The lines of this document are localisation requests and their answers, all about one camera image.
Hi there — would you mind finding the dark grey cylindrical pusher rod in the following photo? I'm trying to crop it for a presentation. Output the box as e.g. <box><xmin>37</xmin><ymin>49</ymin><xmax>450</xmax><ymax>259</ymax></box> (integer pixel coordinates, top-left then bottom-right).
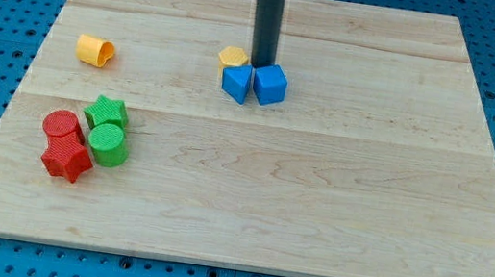
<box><xmin>251</xmin><ymin>0</ymin><xmax>285</xmax><ymax>68</ymax></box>

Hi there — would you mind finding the yellow hexagon block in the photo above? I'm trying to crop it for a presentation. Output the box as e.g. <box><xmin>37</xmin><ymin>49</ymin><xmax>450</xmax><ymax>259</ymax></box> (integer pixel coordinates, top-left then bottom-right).
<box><xmin>217</xmin><ymin>46</ymin><xmax>250</xmax><ymax>74</ymax></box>

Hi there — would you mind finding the blue cube block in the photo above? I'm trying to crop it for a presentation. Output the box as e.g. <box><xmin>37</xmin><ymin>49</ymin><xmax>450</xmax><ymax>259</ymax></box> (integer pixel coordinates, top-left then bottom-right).
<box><xmin>253</xmin><ymin>64</ymin><xmax>288</xmax><ymax>105</ymax></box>

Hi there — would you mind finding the blue triangle block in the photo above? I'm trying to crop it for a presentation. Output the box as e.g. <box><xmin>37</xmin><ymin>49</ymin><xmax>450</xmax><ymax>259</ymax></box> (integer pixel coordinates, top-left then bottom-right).
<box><xmin>221</xmin><ymin>65</ymin><xmax>253</xmax><ymax>105</ymax></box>

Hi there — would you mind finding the green star block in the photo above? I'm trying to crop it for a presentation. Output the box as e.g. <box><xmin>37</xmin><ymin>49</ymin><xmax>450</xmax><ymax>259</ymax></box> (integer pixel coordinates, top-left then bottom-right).
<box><xmin>84</xmin><ymin>94</ymin><xmax>129</xmax><ymax>130</ymax></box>

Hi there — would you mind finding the wooden board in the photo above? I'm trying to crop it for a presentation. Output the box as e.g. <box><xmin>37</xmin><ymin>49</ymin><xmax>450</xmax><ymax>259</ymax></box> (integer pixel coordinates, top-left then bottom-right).
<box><xmin>0</xmin><ymin>0</ymin><xmax>495</xmax><ymax>277</ymax></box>

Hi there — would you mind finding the green cylinder block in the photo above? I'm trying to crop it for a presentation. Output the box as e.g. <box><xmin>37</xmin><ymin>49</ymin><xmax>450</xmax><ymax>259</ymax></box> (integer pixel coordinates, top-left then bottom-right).
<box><xmin>88</xmin><ymin>123</ymin><xmax>129</xmax><ymax>167</ymax></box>

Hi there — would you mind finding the red cylinder block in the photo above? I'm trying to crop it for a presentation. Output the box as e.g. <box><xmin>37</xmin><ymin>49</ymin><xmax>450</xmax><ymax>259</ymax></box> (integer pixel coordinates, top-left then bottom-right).
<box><xmin>42</xmin><ymin>110</ymin><xmax>85</xmax><ymax>144</ymax></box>

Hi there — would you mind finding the red star block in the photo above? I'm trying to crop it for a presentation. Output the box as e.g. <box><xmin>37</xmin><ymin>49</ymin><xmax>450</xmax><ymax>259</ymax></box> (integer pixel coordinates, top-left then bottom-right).
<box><xmin>41</xmin><ymin>132</ymin><xmax>93</xmax><ymax>183</ymax></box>

